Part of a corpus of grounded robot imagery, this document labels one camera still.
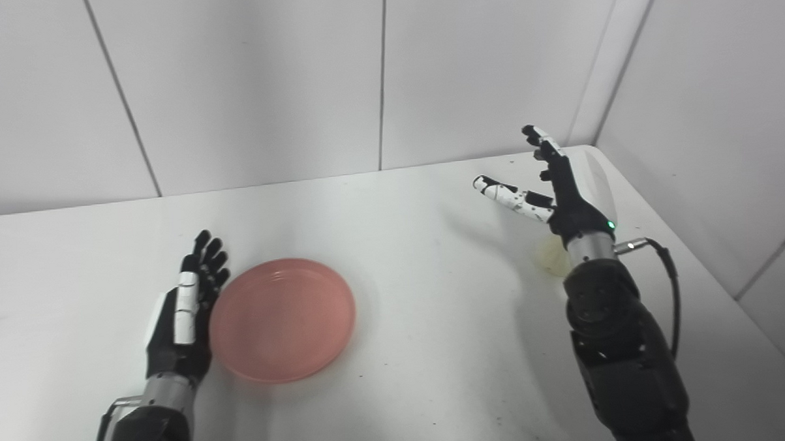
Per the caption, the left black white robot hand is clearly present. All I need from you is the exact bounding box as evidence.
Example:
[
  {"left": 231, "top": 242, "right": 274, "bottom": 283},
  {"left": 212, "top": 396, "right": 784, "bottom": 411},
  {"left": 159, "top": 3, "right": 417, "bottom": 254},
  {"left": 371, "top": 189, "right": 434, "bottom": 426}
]
[{"left": 140, "top": 229, "right": 235, "bottom": 386}]

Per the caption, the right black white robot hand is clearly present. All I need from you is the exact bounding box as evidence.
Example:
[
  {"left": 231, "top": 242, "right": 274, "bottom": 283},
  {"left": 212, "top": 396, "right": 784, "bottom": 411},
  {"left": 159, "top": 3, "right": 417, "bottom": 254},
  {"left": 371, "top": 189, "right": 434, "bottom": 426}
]
[{"left": 471, "top": 121, "right": 619, "bottom": 252}]

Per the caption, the cream steamed bun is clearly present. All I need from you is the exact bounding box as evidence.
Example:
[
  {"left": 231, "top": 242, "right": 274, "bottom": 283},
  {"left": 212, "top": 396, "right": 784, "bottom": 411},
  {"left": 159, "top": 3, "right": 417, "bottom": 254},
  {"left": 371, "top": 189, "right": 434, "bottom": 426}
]
[{"left": 533, "top": 234, "right": 573, "bottom": 279}]

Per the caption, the pink round plate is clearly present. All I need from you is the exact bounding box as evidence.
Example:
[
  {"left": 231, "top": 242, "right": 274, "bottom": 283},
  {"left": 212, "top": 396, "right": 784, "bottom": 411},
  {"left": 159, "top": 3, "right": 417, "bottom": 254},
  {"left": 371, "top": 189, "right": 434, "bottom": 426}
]
[{"left": 206, "top": 256, "right": 359, "bottom": 387}]

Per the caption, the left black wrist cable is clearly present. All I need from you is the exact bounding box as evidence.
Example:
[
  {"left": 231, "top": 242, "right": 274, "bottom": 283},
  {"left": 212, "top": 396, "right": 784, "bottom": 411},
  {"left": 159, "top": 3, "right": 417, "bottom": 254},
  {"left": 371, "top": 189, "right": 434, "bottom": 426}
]
[{"left": 92, "top": 397, "right": 143, "bottom": 441}]

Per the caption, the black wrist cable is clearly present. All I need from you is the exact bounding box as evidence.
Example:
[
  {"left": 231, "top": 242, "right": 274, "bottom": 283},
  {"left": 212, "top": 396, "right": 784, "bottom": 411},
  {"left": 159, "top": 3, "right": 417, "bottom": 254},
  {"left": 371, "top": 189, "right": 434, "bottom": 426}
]
[
  {"left": 92, "top": 397, "right": 143, "bottom": 441},
  {"left": 613, "top": 236, "right": 683, "bottom": 362}
]

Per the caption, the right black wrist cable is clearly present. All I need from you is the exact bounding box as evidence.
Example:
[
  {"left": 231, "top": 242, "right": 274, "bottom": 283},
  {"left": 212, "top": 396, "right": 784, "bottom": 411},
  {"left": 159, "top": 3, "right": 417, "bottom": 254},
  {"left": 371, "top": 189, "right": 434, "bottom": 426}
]
[{"left": 613, "top": 236, "right": 683, "bottom": 362}]

